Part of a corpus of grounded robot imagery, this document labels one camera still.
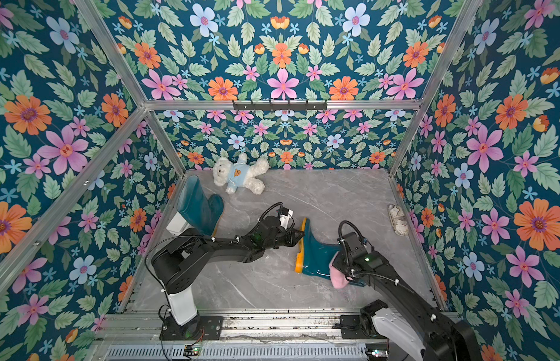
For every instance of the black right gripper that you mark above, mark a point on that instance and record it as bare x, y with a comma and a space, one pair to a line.
342, 259

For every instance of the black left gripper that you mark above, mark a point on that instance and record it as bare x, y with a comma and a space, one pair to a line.
290, 240

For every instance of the pink microfiber cloth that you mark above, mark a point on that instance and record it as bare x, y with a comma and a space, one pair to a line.
338, 279

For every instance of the teal rubber boot orange sole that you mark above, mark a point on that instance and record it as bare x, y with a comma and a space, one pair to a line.
201, 211

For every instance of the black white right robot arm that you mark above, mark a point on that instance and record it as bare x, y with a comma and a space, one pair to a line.
421, 330

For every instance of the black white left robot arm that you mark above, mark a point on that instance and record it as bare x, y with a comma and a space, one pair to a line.
177, 265

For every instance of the map print glasses case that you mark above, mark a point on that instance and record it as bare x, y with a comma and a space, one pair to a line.
398, 220

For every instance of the white teddy bear blue shirt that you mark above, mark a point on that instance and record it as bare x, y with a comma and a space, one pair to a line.
237, 175

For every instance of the white rectangular box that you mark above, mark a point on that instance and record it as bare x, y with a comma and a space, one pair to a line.
177, 225

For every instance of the white ventilation grille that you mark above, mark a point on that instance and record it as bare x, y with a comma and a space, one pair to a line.
241, 352

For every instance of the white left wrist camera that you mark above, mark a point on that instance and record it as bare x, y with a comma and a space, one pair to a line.
286, 218

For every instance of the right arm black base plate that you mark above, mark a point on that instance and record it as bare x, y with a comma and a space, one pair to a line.
350, 327

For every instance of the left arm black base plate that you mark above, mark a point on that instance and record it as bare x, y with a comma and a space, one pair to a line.
206, 328

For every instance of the black hook rail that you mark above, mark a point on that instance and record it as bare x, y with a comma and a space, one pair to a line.
288, 105

